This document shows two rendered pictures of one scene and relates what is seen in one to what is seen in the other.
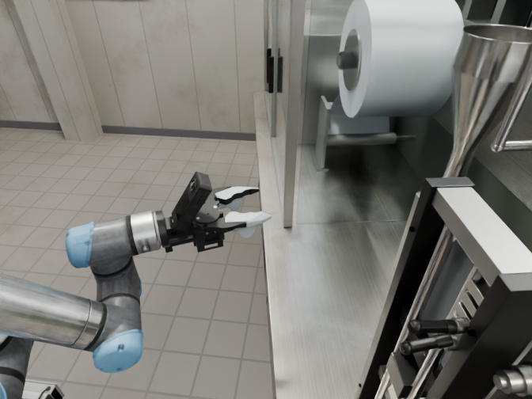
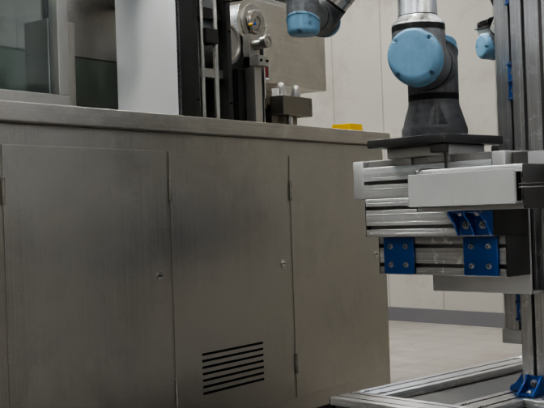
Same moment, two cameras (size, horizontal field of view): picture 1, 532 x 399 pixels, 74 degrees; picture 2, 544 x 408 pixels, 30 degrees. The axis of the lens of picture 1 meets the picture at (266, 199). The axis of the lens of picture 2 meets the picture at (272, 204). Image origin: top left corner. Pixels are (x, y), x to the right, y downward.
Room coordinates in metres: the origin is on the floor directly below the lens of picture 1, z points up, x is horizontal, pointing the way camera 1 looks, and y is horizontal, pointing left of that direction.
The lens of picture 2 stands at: (2.29, 1.71, 0.66)
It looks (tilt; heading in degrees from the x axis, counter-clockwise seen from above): 1 degrees up; 220
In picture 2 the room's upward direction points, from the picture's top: 2 degrees counter-clockwise
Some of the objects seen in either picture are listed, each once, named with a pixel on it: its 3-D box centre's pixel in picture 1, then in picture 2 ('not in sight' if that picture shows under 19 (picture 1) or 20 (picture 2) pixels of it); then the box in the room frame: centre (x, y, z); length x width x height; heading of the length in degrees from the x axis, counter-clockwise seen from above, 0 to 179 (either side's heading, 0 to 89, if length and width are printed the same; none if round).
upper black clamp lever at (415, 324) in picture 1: (434, 326); not in sight; (0.19, -0.16, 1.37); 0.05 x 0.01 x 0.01; 93
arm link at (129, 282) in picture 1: (118, 284); (305, 12); (0.45, 0.29, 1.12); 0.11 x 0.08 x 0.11; 19
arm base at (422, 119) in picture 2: not in sight; (434, 116); (0.25, 0.50, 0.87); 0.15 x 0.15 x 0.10
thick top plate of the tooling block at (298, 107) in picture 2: not in sight; (248, 111); (-0.26, -0.51, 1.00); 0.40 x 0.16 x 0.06; 93
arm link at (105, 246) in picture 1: (104, 242); not in sight; (0.47, 0.29, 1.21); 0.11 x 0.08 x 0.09; 109
